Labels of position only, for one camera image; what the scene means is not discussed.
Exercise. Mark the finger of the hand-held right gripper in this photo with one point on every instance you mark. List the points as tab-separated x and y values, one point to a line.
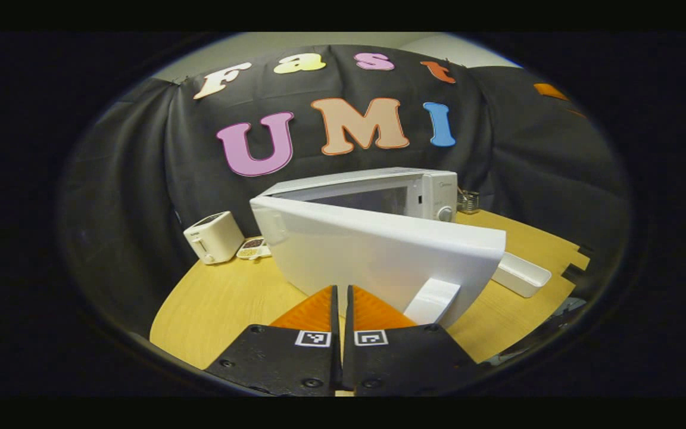
550	91

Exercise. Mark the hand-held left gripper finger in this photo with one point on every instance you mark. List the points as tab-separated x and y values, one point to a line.
348	363
336	363

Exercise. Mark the white microwave oven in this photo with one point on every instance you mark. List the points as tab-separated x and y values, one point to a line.
379	250

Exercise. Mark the divided dish of grains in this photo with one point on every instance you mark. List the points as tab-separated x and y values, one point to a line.
253	248

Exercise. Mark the white toaster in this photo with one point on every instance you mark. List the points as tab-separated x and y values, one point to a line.
215	238

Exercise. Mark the white rectangular tray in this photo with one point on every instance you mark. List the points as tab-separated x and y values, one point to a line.
521	274

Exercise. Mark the black backdrop cloth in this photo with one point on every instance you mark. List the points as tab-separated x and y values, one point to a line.
140	179

